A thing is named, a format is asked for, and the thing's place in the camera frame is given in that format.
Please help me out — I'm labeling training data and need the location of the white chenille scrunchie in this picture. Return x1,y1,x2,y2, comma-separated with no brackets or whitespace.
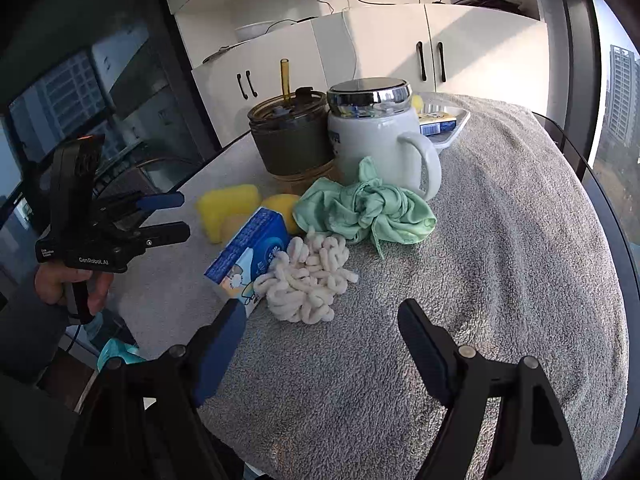
253,227,359,324

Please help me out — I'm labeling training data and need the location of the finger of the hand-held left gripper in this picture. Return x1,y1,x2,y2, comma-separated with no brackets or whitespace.
100,222,192,256
95,191,185,221

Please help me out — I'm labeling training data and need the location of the cluster of high-rise buildings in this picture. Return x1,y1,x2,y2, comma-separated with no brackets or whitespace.
602,42,640,146

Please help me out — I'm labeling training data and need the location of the black window frame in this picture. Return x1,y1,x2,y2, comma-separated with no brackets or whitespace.
547,0,601,176

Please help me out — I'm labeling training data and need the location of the white base cabinet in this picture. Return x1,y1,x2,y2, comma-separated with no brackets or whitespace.
172,2,551,146

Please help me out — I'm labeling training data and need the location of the amber glass tumbler with straw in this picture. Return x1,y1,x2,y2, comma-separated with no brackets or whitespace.
248,58,333,191

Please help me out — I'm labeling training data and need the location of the white bowl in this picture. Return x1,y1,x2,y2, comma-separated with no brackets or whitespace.
235,21,276,41

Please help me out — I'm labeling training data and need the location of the person's left forearm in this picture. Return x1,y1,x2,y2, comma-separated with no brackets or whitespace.
0,280,88,386

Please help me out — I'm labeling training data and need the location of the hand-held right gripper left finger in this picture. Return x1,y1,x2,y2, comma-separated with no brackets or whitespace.
62,299,248,480

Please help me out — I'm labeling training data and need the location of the large yellow wedge sponge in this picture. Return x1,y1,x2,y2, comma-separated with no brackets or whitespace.
196,185,261,243

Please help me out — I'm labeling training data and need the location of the grey towel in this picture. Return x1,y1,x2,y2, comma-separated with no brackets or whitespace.
107,92,628,480

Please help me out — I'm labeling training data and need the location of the green knotted cloth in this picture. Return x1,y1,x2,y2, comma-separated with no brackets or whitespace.
292,156,437,259

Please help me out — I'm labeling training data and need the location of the yellow cartoon tissue packet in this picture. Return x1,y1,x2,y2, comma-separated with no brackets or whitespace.
417,112,461,137

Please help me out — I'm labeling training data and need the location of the white plastic tray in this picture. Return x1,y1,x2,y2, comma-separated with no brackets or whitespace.
412,91,472,153

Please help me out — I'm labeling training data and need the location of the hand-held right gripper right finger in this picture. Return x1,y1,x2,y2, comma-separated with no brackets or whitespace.
397,298,573,480

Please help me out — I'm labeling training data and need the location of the round yellow sponge ball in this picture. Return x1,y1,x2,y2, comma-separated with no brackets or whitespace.
262,194,301,235

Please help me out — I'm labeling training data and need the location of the person's left hand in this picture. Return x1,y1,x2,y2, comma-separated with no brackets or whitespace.
35,264,113,313

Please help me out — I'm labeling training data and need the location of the blue cartoon tissue packet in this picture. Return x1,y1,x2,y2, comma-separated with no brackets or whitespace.
204,206,292,318

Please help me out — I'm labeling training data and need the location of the white power cable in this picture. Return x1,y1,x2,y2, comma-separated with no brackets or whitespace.
342,7,358,86

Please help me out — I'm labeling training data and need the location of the white mug with chrome lid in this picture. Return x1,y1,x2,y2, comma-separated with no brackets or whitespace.
326,77,443,202

